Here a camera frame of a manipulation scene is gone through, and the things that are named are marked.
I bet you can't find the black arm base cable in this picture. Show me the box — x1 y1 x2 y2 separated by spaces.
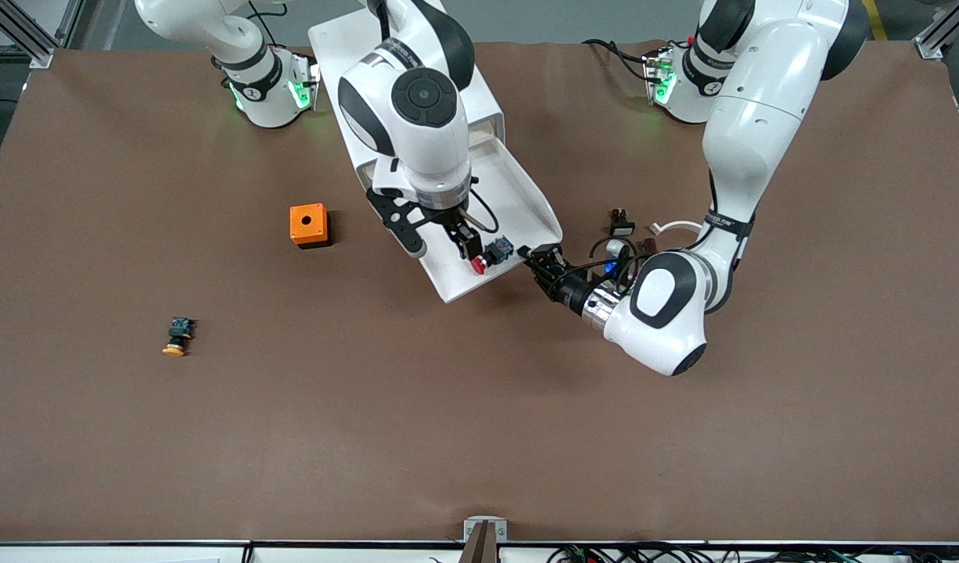
581 38 660 83
249 0 286 49

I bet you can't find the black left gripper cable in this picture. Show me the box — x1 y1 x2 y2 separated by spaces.
589 237 645 292

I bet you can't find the white table edge rail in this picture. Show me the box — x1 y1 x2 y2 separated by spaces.
0 540 959 563

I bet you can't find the orange box with hole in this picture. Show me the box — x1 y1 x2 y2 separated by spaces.
289 203 332 250

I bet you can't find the red push button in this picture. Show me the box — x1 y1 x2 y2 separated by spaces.
471 236 516 276

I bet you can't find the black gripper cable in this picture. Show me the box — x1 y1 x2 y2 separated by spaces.
465 188 501 235
589 237 645 292

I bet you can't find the yellow push button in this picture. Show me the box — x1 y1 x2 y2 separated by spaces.
162 317 198 358

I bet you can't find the brown upright post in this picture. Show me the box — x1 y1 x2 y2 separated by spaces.
458 522 500 563

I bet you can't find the grey metal table bracket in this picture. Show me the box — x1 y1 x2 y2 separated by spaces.
463 516 508 544

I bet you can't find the aluminium frame profile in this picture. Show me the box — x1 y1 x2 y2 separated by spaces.
0 0 85 70
914 0 959 61

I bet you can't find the tangled cable bundle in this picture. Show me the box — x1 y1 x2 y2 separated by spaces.
546 542 959 563

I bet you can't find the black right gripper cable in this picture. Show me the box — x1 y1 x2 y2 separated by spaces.
465 188 501 235

